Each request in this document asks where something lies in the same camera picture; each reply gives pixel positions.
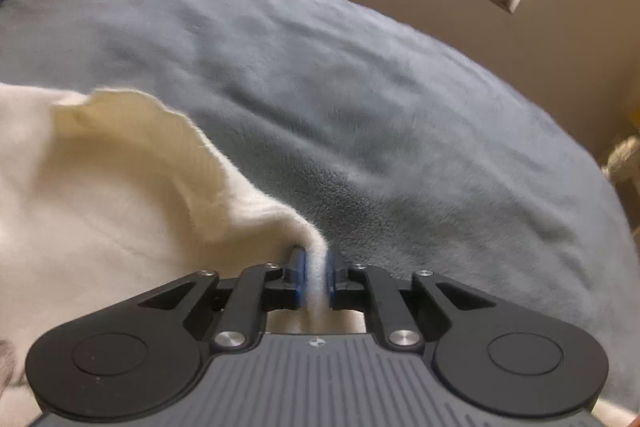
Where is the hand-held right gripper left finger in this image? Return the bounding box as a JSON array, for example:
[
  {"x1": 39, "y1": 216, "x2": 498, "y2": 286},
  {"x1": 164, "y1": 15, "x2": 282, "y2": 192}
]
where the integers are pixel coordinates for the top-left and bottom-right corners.
[{"x1": 137, "y1": 247, "x2": 307, "y2": 353}]

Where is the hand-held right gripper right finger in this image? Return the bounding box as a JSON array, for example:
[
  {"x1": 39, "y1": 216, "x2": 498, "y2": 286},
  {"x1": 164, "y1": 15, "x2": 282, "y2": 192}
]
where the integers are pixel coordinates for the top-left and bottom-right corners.
[{"x1": 326, "y1": 249, "x2": 496, "y2": 350}]

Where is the cream fleece sweater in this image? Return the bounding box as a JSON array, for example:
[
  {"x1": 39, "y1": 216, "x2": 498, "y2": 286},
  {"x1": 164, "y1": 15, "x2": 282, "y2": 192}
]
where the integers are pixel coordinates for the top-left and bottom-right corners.
[{"x1": 0, "y1": 82, "x2": 366, "y2": 427}]

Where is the grey bed blanket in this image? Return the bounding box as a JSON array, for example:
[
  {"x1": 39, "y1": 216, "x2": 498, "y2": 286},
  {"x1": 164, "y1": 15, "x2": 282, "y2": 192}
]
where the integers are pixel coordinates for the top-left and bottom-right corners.
[{"x1": 0, "y1": 0, "x2": 640, "y2": 413}]

